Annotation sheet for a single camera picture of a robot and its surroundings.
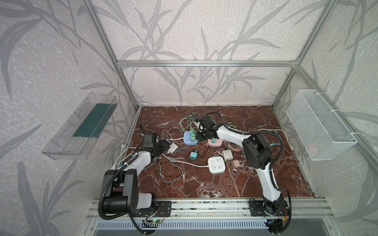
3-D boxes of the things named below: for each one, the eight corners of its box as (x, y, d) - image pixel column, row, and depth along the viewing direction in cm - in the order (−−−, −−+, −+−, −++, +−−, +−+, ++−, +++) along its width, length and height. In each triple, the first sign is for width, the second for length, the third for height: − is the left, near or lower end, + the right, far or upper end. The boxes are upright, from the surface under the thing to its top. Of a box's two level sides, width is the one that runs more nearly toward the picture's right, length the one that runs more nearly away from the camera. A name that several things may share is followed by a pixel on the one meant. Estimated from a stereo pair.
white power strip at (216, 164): (208, 173, 87) (208, 171, 85) (207, 158, 94) (208, 156, 91) (225, 173, 87) (226, 172, 85) (223, 158, 94) (224, 156, 91)
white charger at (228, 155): (224, 160, 92) (225, 159, 90) (222, 151, 96) (222, 150, 94) (232, 159, 92) (233, 158, 90) (230, 151, 96) (230, 149, 94)
